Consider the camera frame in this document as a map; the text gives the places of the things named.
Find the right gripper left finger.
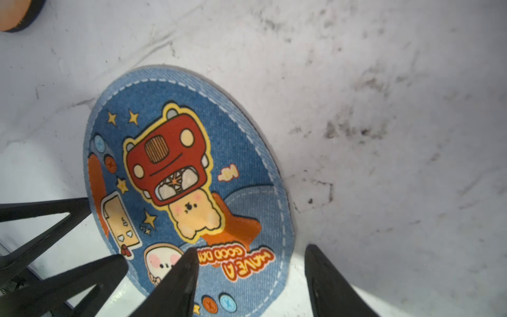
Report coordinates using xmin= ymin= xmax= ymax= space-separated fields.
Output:
xmin=132 ymin=247 xmax=199 ymax=316

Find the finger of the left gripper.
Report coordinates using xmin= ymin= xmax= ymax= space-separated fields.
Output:
xmin=1 ymin=254 xmax=129 ymax=316
xmin=0 ymin=197 xmax=92 ymax=286

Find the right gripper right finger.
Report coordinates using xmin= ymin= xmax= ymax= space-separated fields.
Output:
xmin=304 ymin=244 xmax=378 ymax=317

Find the orange woven round coaster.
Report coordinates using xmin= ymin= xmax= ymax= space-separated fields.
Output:
xmin=1 ymin=0 xmax=46 ymax=33

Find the blue denim bear coaster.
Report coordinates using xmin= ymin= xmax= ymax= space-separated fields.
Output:
xmin=83 ymin=66 xmax=294 ymax=316

